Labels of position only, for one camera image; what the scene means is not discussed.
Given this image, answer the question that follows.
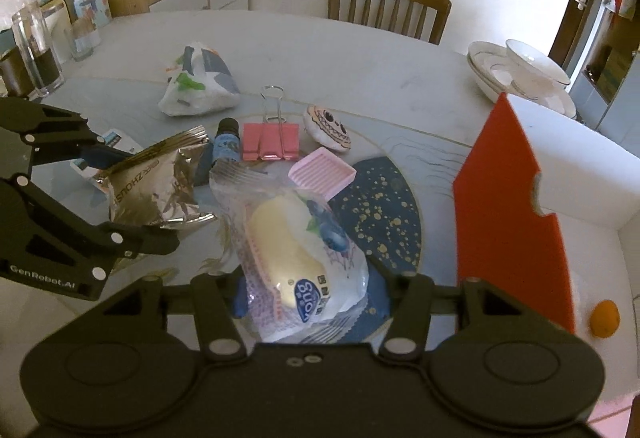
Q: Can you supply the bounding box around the small blue bottle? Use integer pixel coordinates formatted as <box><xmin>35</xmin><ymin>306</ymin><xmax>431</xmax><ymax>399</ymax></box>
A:
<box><xmin>212</xmin><ymin>117</ymin><xmax>244</xmax><ymax>165</ymax></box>

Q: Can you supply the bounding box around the wooden chair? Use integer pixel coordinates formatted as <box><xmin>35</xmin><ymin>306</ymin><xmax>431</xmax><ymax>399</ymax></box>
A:
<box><xmin>327</xmin><ymin>0</ymin><xmax>453</xmax><ymax>46</ymax></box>

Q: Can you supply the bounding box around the dark blue speckled placemat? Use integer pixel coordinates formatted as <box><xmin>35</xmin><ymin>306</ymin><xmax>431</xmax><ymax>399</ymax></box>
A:
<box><xmin>324</xmin><ymin>157</ymin><xmax>424</xmax><ymax>340</ymax></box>

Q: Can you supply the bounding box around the grey wall cabinet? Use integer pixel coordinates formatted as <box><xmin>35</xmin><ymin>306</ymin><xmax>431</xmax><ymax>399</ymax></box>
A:
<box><xmin>567</xmin><ymin>0</ymin><xmax>640</xmax><ymax>155</ymax></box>

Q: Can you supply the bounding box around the small orange fruit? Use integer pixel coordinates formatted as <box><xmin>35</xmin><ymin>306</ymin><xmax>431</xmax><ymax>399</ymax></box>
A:
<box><xmin>589</xmin><ymin>299</ymin><xmax>621</xmax><ymax>338</ymax></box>

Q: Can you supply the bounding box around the cartoon face plush toy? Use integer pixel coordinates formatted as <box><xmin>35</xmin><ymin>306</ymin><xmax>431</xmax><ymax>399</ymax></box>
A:
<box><xmin>303</xmin><ymin>104</ymin><xmax>354</xmax><ymax>153</ymax></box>

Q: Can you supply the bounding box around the clear drinking glass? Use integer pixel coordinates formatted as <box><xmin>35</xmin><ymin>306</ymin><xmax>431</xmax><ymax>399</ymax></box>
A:
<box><xmin>63</xmin><ymin>18</ymin><xmax>96</xmax><ymax>63</ymax></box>

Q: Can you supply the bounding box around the cardboard box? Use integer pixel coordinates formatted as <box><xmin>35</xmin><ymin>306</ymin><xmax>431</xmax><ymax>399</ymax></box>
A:
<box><xmin>598</xmin><ymin>46</ymin><xmax>634</xmax><ymax>102</ymax></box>

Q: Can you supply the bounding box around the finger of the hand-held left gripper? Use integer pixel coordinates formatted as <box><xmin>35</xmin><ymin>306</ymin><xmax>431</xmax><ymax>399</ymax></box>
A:
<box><xmin>0</xmin><ymin>174</ymin><xmax>180</xmax><ymax>302</ymax></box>
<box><xmin>0</xmin><ymin>98</ymin><xmax>144</xmax><ymax>170</ymax></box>

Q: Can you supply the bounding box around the pink ribbed tray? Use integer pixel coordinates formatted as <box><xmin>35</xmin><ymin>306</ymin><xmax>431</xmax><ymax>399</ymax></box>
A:
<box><xmin>288</xmin><ymin>147</ymin><xmax>357</xmax><ymax>200</ymax></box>

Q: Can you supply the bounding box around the tall glass jar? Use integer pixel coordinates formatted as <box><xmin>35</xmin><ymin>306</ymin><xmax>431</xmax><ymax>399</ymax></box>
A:
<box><xmin>10</xmin><ymin>8</ymin><xmax>65</xmax><ymax>100</ymax></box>

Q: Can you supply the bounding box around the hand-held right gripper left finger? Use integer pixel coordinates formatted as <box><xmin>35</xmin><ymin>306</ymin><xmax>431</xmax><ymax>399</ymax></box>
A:
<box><xmin>102</xmin><ymin>271</ymin><xmax>249</xmax><ymax>363</ymax></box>

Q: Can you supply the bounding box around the stack of white plates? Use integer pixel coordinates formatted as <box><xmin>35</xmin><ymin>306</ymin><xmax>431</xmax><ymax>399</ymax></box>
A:
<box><xmin>467</xmin><ymin>41</ymin><xmax>579</xmax><ymax>120</ymax></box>

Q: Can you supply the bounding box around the white printed plastic bag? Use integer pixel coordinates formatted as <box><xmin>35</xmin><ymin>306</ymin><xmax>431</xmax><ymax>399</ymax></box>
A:
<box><xmin>158</xmin><ymin>42</ymin><xmax>241</xmax><ymax>117</ymax></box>

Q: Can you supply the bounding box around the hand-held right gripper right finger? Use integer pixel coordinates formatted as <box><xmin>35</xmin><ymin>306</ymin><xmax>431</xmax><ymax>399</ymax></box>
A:
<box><xmin>378</xmin><ymin>271</ymin><xmax>526</xmax><ymax>359</ymax></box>

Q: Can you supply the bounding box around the pink binder clip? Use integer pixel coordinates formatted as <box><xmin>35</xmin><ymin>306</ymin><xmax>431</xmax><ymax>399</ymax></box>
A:
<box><xmin>242</xmin><ymin>85</ymin><xmax>301</xmax><ymax>163</ymax></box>

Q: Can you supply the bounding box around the dark mug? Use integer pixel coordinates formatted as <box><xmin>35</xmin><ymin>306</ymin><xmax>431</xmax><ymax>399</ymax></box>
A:
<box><xmin>0</xmin><ymin>47</ymin><xmax>32</xmax><ymax>98</ymax></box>

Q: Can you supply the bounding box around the woven plant basket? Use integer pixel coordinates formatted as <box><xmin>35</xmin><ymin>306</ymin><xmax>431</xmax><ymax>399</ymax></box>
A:
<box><xmin>104</xmin><ymin>0</ymin><xmax>151</xmax><ymax>18</ymax></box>

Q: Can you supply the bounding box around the white porcelain bowl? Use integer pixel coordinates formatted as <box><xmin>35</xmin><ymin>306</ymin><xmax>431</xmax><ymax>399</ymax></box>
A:
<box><xmin>504</xmin><ymin>38</ymin><xmax>571</xmax><ymax>90</ymax></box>

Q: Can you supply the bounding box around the silver foil snack bag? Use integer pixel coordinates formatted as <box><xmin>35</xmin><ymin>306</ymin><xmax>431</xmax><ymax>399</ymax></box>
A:
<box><xmin>106</xmin><ymin>127</ymin><xmax>217</xmax><ymax>232</ymax></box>

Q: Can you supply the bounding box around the red and white box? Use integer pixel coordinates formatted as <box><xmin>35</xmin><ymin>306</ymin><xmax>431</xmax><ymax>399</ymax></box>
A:
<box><xmin>452</xmin><ymin>93</ymin><xmax>640</xmax><ymax>335</ymax></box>

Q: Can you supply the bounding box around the light blue printed box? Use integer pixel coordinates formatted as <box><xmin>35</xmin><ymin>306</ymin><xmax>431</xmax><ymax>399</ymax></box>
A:
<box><xmin>73</xmin><ymin>0</ymin><xmax>111</xmax><ymax>28</ymax></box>

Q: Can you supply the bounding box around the blueberry bread packet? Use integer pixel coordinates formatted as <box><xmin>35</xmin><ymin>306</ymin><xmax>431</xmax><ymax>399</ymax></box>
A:
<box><xmin>209</xmin><ymin>162</ymin><xmax>371</xmax><ymax>345</ymax></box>

